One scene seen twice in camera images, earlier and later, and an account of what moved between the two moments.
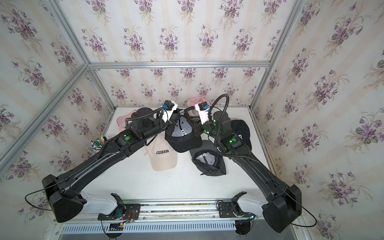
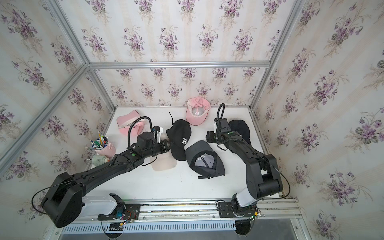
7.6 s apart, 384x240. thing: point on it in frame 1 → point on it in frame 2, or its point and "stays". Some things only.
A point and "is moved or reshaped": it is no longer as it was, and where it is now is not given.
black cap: [183, 137] is moved or reshaped
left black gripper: [171, 123] → [165, 149]
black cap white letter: [240, 128] stays
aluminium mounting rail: [131, 211] stays
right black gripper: [198, 128] → [209, 136]
